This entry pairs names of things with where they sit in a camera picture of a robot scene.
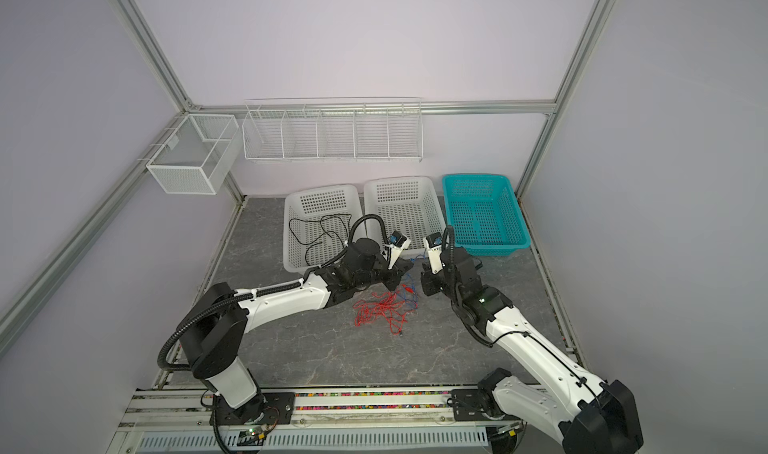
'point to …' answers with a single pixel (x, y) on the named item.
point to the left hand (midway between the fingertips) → (412, 267)
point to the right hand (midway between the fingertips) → (426, 266)
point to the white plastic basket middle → (406, 204)
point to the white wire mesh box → (197, 157)
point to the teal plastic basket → (484, 214)
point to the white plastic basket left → (315, 204)
